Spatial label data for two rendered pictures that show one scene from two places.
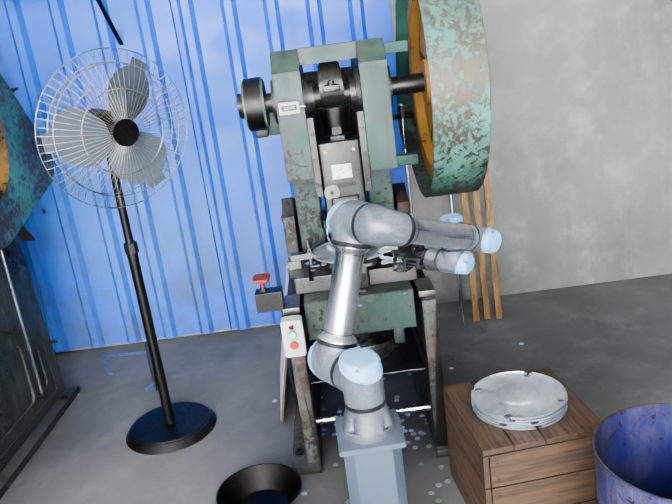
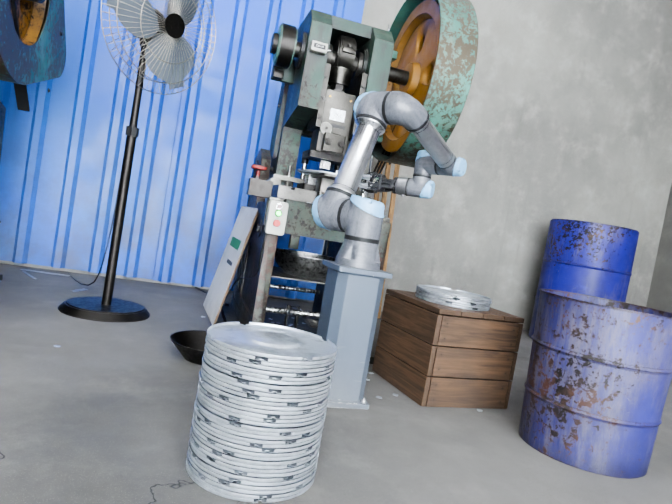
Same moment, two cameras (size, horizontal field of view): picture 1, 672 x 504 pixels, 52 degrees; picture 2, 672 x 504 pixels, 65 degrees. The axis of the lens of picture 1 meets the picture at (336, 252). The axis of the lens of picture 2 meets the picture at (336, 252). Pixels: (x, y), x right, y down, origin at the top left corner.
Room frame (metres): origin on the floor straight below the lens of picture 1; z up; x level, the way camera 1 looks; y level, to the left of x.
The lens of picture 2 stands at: (0.05, 0.56, 0.58)
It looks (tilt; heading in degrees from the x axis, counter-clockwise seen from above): 3 degrees down; 343
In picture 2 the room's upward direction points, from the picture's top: 10 degrees clockwise
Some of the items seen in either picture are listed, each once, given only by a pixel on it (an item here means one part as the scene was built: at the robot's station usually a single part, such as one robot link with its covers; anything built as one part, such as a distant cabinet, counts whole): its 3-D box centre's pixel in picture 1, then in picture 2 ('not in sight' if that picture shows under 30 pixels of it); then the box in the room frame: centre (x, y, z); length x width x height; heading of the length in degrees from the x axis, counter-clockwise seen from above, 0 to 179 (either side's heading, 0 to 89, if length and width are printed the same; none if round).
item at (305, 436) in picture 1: (294, 315); (251, 236); (2.65, 0.21, 0.45); 0.92 x 0.12 x 0.90; 179
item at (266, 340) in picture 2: not in sight; (272, 339); (1.21, 0.32, 0.30); 0.29 x 0.29 x 0.01
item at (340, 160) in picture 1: (342, 176); (333, 122); (2.46, -0.06, 1.04); 0.17 x 0.15 x 0.30; 179
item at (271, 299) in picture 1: (272, 313); (258, 200); (2.28, 0.25, 0.62); 0.10 x 0.06 x 0.20; 89
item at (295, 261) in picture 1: (307, 252); (286, 176); (2.50, 0.11, 0.76); 0.17 x 0.06 x 0.10; 89
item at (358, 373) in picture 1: (360, 376); (363, 216); (1.72, -0.02, 0.62); 0.13 x 0.12 x 0.14; 33
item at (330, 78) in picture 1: (333, 110); (340, 74); (2.50, -0.06, 1.27); 0.21 x 0.12 x 0.34; 179
